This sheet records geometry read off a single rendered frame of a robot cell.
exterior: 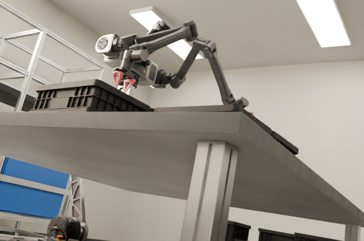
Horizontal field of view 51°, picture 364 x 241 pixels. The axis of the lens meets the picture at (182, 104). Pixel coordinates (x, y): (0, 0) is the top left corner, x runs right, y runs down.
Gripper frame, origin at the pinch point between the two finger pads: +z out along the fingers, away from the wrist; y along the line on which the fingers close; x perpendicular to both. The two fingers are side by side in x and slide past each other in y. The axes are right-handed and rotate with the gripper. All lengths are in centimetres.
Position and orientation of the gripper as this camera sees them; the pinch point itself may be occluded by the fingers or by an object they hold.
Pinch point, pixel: (120, 88)
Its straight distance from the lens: 188.5
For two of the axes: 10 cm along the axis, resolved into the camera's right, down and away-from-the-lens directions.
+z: -2.0, 9.4, -2.9
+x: -7.8, 0.3, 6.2
